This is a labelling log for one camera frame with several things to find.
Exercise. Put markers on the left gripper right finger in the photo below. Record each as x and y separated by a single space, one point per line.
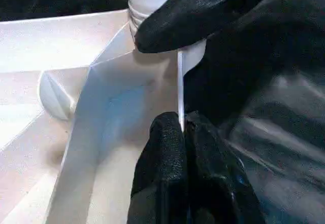
215 183

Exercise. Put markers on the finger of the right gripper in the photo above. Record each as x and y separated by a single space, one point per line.
190 20

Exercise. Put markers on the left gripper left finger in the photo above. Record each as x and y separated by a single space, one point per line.
160 170

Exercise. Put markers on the white plastic table top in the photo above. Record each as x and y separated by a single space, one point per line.
50 43

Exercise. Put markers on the black work mat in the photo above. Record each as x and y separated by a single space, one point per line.
279 132

